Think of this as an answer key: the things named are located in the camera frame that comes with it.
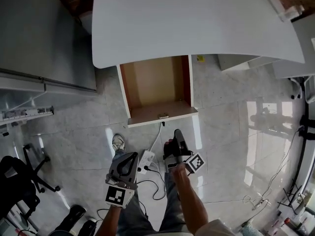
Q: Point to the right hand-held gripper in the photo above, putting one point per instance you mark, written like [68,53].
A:
[194,162]

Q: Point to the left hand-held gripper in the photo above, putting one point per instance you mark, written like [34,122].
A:
[118,195]

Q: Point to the white desk drawer with keyhole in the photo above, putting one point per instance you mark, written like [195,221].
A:
[157,90]

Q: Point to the person's left forearm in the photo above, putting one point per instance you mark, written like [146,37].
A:
[110,220]

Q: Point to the person's right forearm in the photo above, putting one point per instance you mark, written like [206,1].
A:
[189,195]

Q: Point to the white cubby bookcase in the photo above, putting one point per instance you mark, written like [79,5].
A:
[300,45]

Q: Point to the person's right hand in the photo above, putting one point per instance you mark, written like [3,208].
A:
[169,149]

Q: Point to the white power strip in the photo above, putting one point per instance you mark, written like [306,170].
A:
[145,161]

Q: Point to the person's left shoe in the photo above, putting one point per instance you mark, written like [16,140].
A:
[118,141]

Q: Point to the person's left leg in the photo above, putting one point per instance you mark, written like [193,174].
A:
[133,215]

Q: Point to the person's leg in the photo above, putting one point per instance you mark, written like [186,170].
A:
[133,215]
[172,205]

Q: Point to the person's right leg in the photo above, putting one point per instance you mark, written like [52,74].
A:
[172,205]

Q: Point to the small yellow floor item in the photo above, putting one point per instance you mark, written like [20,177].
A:
[199,58]

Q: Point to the person's beige shirt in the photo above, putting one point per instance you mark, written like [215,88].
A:
[216,228]

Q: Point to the black office chair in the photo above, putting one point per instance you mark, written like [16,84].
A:
[22,181]

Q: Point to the white shelf rack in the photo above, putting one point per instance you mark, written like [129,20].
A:
[24,113]

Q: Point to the black tripod stand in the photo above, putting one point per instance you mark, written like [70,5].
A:
[307,128]

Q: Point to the white swivel chair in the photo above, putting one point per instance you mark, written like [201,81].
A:
[305,90]

